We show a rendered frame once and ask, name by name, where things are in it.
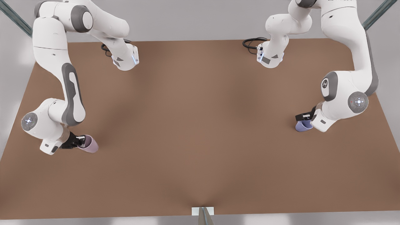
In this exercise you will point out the purple cup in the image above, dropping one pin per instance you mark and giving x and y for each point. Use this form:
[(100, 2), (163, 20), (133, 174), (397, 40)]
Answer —
[(303, 125)]

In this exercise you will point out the pink cup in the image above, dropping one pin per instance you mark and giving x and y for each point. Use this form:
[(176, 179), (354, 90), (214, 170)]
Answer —
[(89, 144)]

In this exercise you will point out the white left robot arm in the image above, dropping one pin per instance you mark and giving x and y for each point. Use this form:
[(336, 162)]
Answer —
[(343, 28)]

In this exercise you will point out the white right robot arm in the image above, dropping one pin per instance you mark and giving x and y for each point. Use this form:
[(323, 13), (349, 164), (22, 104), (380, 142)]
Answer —
[(50, 43)]

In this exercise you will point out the silver frame post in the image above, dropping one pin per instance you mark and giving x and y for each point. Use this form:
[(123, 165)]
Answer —
[(378, 13), (204, 215), (16, 18)]

